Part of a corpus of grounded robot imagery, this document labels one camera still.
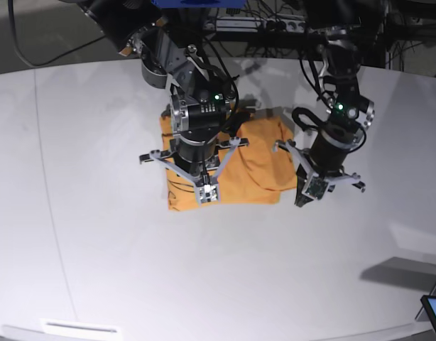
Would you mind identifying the white power strip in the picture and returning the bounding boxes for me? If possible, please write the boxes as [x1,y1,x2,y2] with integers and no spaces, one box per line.
[203,16,305,33]

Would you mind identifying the yellow T-shirt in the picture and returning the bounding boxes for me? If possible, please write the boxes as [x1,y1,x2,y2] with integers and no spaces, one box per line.
[166,114,297,211]

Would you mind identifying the white flat strip on table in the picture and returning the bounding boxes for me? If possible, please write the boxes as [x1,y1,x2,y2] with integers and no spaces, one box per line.
[40,318,121,333]

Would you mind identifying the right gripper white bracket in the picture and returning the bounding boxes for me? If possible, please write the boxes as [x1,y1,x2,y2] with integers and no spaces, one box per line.
[139,137,249,205]

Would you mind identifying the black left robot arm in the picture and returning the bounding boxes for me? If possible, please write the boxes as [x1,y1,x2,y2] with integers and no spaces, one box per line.
[274,1,381,207]

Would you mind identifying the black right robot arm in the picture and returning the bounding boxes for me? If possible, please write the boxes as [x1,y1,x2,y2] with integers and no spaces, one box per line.
[77,1,249,205]

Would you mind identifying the tangled black cables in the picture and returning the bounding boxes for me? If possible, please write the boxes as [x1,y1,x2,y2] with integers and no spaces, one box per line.
[203,0,329,60]

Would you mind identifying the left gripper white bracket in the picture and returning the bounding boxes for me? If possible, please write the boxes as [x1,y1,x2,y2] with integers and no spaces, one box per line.
[273,139,366,207]

